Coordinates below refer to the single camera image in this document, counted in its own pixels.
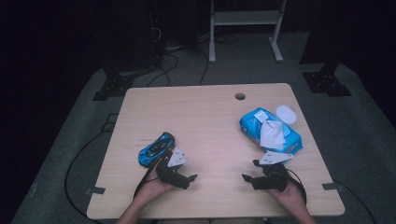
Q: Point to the grey tape strip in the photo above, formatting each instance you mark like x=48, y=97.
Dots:
x=96, y=190
x=331, y=186

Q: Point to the white metal stand frame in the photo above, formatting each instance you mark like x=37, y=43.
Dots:
x=246, y=17

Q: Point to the white wet wipe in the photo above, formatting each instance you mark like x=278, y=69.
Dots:
x=272, y=133

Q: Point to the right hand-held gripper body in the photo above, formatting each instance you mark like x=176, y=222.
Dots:
x=274, y=180

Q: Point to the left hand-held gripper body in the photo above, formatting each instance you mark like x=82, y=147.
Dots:
x=169, y=175

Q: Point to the person's right hand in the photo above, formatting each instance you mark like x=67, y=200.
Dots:
x=289, y=196

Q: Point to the blue wet wipes packet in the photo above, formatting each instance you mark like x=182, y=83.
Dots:
x=247, y=126

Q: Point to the black stand base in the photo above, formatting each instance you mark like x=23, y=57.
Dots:
x=113, y=85
x=323, y=81

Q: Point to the person's left hand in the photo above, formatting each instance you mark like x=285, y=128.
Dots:
x=152, y=188

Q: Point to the blue toy car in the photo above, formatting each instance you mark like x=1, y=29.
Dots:
x=152, y=149

